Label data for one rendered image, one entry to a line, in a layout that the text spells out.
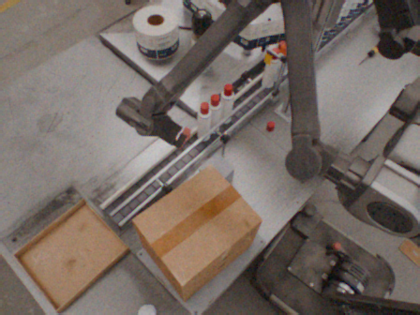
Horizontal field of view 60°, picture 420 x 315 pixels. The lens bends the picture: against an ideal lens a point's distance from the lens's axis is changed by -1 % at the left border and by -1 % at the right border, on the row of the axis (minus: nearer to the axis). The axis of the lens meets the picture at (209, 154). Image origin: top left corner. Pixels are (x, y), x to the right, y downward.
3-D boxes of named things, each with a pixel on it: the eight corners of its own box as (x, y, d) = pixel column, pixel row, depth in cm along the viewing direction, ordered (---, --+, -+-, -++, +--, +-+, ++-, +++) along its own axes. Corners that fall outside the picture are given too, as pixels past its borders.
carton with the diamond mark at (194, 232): (208, 198, 140) (211, 163, 117) (251, 246, 131) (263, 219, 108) (142, 247, 130) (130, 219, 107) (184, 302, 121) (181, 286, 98)
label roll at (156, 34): (179, 30, 182) (178, 5, 170) (179, 59, 172) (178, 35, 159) (138, 30, 181) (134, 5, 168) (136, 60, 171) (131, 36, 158)
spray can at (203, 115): (203, 128, 153) (204, 97, 135) (212, 136, 151) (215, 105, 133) (194, 136, 151) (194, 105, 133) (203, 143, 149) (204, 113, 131)
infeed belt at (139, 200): (348, 10, 200) (351, 4, 197) (361, 18, 197) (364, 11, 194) (104, 213, 137) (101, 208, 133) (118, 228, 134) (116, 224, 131)
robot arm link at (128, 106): (155, 100, 93) (173, 98, 100) (122, 79, 96) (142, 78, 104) (139, 141, 97) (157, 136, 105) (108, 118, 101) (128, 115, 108)
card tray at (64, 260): (85, 202, 140) (82, 198, 136) (130, 249, 131) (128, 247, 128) (16, 258, 128) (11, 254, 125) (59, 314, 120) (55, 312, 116)
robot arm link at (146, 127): (144, 140, 98) (155, 121, 96) (126, 127, 100) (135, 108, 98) (157, 140, 104) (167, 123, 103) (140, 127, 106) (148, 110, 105)
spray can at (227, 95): (224, 112, 157) (228, 79, 140) (233, 119, 156) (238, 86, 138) (216, 119, 155) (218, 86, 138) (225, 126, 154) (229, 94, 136)
